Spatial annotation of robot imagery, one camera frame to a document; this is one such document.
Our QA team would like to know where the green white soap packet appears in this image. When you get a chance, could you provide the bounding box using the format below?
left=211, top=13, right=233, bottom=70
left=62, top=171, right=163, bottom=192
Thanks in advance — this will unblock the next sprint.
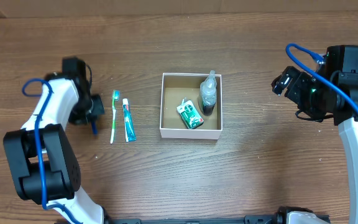
left=177, top=98, right=204, bottom=129

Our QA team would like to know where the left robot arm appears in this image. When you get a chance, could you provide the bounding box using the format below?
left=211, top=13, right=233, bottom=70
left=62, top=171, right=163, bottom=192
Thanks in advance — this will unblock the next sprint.
left=3, top=78, right=111, bottom=223

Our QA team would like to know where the clear dark spray bottle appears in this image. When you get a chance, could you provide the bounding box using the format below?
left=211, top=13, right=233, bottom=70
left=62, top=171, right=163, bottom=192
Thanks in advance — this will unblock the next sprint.
left=198, top=70, right=217, bottom=116

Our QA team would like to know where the teal toothpaste tube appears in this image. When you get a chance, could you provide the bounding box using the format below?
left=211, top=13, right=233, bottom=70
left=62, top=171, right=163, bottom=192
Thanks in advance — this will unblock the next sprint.
left=122, top=98, right=136, bottom=142

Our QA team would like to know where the green white toothbrush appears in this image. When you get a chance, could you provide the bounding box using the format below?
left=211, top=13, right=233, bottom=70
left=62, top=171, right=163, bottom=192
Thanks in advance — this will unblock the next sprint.
left=110, top=90, right=120, bottom=144

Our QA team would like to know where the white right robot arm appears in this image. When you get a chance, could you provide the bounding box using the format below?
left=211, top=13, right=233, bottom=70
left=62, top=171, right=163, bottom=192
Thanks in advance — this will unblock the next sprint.
left=272, top=66, right=358, bottom=223

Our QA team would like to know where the blue disposable razor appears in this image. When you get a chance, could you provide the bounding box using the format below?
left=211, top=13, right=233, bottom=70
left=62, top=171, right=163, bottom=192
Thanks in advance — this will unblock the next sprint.
left=91, top=121, right=98, bottom=135

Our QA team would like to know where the white cardboard box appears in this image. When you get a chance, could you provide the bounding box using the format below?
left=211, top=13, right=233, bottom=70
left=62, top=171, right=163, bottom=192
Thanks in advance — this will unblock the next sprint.
left=159, top=73, right=223, bottom=140

